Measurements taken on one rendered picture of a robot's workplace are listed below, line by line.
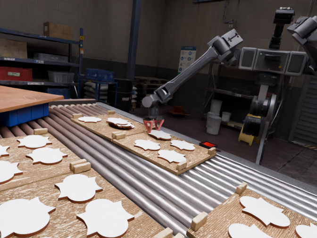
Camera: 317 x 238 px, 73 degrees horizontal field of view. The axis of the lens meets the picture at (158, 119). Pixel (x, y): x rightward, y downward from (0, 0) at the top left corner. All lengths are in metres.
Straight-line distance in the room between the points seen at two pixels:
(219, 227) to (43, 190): 0.51
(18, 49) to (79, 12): 1.93
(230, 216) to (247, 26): 5.78
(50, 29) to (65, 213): 4.89
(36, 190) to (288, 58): 1.55
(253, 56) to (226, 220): 1.22
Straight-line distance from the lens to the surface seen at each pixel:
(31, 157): 0.92
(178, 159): 0.95
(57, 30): 5.38
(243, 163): 1.16
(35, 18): 5.94
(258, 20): 6.18
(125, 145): 1.04
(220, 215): 0.70
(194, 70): 1.13
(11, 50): 5.20
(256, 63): 1.66
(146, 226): 0.60
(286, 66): 1.66
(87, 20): 6.42
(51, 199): 0.69
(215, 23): 6.72
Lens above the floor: 1.33
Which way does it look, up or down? 14 degrees down
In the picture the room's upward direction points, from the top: 8 degrees clockwise
